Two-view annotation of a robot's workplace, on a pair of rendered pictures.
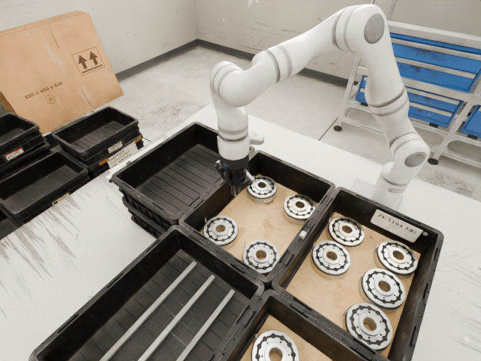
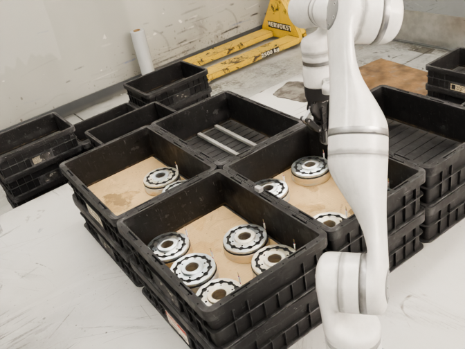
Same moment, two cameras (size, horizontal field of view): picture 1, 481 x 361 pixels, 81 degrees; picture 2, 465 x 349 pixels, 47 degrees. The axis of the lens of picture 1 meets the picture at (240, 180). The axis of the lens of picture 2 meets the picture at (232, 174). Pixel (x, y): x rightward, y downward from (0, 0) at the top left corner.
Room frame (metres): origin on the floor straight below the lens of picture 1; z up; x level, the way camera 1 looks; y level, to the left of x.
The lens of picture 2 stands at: (0.79, -1.12, 1.61)
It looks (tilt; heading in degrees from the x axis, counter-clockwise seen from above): 31 degrees down; 114
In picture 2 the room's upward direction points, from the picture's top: 12 degrees counter-clockwise
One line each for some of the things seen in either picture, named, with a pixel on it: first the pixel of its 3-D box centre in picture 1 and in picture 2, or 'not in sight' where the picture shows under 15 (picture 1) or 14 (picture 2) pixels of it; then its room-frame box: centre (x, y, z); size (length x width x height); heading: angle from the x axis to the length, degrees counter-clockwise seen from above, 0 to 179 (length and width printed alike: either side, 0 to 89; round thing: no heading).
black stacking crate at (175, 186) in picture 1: (189, 175); (402, 141); (0.71, 0.18, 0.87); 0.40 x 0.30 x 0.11; 144
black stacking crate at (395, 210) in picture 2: (260, 215); (320, 190); (0.53, -0.06, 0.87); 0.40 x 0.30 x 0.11; 144
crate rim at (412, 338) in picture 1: (361, 259); (214, 231); (0.35, -0.30, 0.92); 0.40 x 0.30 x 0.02; 144
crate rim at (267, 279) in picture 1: (261, 204); (317, 172); (0.53, -0.06, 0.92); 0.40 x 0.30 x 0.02; 144
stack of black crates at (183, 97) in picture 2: not in sight; (174, 113); (-0.62, 1.38, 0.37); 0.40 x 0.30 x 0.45; 55
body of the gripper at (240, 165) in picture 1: (234, 162); (321, 98); (0.54, 0.02, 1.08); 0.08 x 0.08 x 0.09
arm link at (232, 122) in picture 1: (230, 101); (319, 26); (0.55, 0.02, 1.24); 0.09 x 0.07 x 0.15; 28
